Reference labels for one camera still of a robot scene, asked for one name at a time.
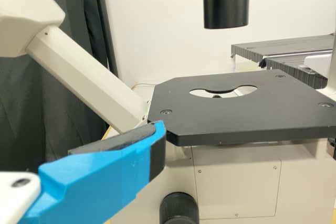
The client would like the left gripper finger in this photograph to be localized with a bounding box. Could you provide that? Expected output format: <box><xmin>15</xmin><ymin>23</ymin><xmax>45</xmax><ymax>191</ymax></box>
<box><xmin>19</xmin><ymin>120</ymin><xmax>167</xmax><ymax>224</ymax></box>

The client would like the cream microscope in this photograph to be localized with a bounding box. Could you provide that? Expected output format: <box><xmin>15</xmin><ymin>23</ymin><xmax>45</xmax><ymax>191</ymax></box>
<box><xmin>0</xmin><ymin>0</ymin><xmax>336</xmax><ymax>224</ymax></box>

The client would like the black platform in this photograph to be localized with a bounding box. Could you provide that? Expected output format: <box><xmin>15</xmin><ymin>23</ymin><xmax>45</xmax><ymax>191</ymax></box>
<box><xmin>264</xmin><ymin>56</ymin><xmax>329</xmax><ymax>90</ymax></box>
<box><xmin>230</xmin><ymin>34</ymin><xmax>336</xmax><ymax>62</ymax></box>

